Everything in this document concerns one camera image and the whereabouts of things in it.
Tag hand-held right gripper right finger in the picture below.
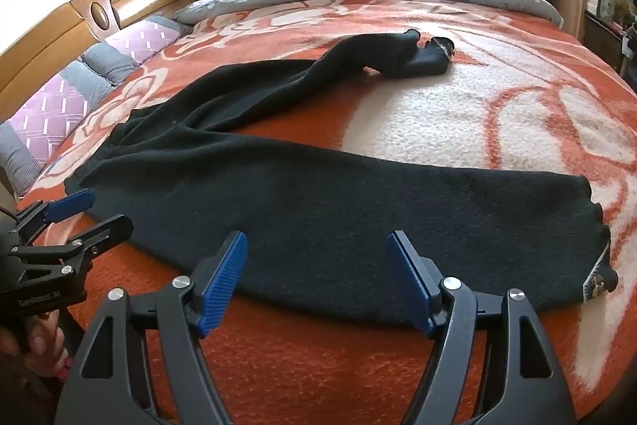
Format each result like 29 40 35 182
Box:
387 231 578 425

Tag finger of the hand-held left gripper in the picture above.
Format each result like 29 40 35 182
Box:
15 189 96 239
10 214 133 267

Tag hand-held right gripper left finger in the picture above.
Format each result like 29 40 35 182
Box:
54 231 248 425

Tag black pants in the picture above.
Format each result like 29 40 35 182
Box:
64 28 619 323

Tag person's left hand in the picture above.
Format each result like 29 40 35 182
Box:
0 319 68 379

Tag purple and grey pillow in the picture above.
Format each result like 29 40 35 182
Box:
82 18 194 86
0 59 111 201

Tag wooden headboard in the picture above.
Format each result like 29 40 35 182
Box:
0 0 205 127

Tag orange and white floral blanket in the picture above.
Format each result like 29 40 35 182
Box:
15 0 637 425

